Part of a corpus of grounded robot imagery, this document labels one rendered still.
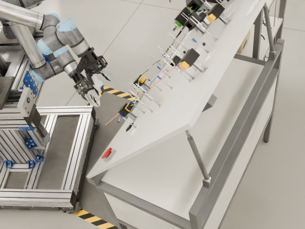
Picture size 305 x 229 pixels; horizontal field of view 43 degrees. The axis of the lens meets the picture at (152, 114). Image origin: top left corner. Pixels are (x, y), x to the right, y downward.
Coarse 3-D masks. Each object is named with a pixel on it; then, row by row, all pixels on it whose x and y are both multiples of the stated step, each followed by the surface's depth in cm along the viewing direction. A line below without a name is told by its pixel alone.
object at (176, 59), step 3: (183, 51) 178; (174, 57) 175; (177, 57) 175; (174, 60) 175; (177, 60) 175; (171, 63) 175; (177, 63) 175; (180, 63) 176; (177, 66) 178; (180, 69) 178
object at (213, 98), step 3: (213, 96) 127; (210, 99) 127; (213, 99) 127; (216, 99) 128; (207, 102) 126; (210, 102) 126; (213, 102) 127; (207, 105) 127; (210, 105) 126; (204, 108) 129; (207, 108) 128
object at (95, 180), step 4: (184, 36) 258; (176, 48) 252; (164, 64) 245; (156, 76) 239; (136, 104) 227; (108, 144) 212; (100, 156) 208; (88, 172) 203; (104, 172) 207; (96, 176) 201; (100, 176) 205; (88, 180) 204; (92, 180) 201; (96, 180) 202; (100, 180) 206; (96, 184) 204
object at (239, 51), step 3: (249, 30) 272; (249, 33) 275; (246, 36) 269; (246, 39) 272; (243, 42) 265; (240, 45) 263; (243, 45) 268; (240, 48) 264; (243, 48) 270; (237, 51) 267; (240, 51) 267
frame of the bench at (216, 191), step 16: (272, 80) 232; (256, 112) 219; (272, 112) 270; (240, 144) 208; (256, 144) 253; (224, 176) 197; (112, 192) 201; (144, 208) 193; (160, 208) 192; (208, 208) 188; (128, 224) 232; (176, 224) 187
